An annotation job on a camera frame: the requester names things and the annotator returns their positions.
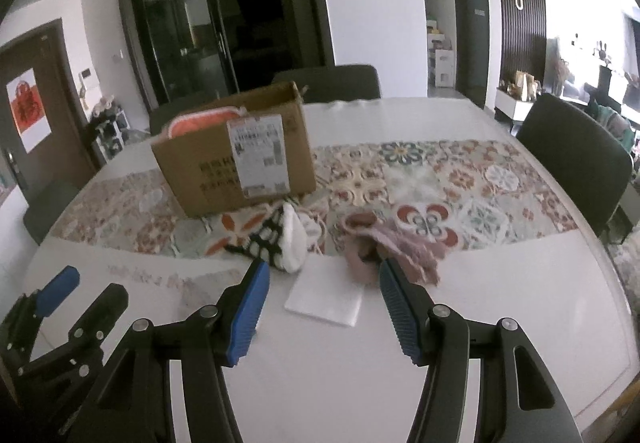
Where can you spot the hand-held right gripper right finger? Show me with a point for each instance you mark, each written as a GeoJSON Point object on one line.
{"type": "Point", "coordinates": [400, 318]}

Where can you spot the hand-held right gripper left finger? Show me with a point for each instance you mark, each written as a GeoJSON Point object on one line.
{"type": "Point", "coordinates": [248, 318]}

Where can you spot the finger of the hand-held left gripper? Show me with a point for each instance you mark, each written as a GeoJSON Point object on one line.
{"type": "Point", "coordinates": [59, 290]}
{"type": "Point", "coordinates": [102, 308]}

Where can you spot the cardboard box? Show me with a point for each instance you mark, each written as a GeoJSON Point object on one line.
{"type": "Point", "coordinates": [210, 173]}

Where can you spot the white paper napkin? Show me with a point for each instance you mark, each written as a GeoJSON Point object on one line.
{"type": "Point", "coordinates": [325, 298]}

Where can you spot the patterned table runner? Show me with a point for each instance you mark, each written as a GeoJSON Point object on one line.
{"type": "Point", "coordinates": [450, 183]}

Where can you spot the white shoe rack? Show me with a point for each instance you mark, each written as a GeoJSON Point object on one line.
{"type": "Point", "coordinates": [110, 128]}

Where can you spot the red white door poster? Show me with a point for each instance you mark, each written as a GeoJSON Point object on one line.
{"type": "Point", "coordinates": [27, 108]}

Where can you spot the brown entrance door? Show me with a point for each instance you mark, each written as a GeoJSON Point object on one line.
{"type": "Point", "coordinates": [60, 88]}

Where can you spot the white sideboard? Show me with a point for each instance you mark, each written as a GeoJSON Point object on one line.
{"type": "Point", "coordinates": [512, 108]}

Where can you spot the white hallway shelf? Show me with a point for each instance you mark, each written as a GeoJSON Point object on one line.
{"type": "Point", "coordinates": [442, 63]}

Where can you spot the gold table ornament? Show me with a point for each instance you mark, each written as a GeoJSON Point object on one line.
{"type": "Point", "coordinates": [525, 85]}

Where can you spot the dark interior door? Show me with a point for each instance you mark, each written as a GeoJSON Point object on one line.
{"type": "Point", "coordinates": [472, 23]}

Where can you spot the dark glass sliding door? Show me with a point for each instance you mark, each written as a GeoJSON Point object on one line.
{"type": "Point", "coordinates": [200, 13]}

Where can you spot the white wall intercom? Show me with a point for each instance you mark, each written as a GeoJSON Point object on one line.
{"type": "Point", "coordinates": [87, 73]}

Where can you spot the dark slatted wall panel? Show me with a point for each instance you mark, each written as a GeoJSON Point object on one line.
{"type": "Point", "coordinates": [535, 33]}

